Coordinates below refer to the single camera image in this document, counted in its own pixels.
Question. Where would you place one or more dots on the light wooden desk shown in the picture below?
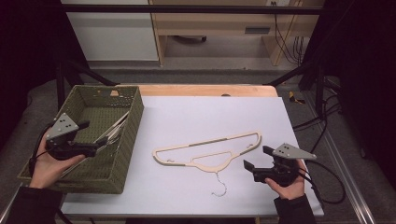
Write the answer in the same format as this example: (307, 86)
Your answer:
(211, 23)

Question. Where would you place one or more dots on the black horizontal frame bar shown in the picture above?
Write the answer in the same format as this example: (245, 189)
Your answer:
(186, 9)

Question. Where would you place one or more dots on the white cabinet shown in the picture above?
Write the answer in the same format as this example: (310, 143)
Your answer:
(115, 37)

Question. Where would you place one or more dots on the beige clothes hanger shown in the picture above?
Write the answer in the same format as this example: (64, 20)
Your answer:
(205, 143)
(114, 134)
(115, 127)

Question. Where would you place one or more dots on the dark curtain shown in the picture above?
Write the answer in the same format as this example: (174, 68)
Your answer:
(364, 62)
(28, 56)

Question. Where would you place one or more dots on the green woven basket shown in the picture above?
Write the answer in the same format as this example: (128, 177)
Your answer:
(102, 168)

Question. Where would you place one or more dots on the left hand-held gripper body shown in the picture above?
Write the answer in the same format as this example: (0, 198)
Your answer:
(62, 126)

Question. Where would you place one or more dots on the white table sheet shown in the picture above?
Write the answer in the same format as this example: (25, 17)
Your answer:
(193, 115)

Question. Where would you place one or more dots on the person's left hand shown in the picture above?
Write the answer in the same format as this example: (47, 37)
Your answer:
(46, 169)

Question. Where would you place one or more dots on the aluminium rail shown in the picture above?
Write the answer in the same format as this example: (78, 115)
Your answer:
(348, 177)
(9, 207)

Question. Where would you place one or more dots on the black frame strut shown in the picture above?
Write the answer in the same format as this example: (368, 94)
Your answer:
(299, 73)
(84, 73)

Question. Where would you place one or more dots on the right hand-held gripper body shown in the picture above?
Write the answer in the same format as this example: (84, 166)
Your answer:
(292, 151)

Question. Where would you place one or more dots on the person's right hand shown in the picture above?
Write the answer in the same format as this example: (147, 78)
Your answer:
(292, 191)

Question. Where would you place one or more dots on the yellow and black tool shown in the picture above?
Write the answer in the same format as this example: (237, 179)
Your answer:
(293, 98)

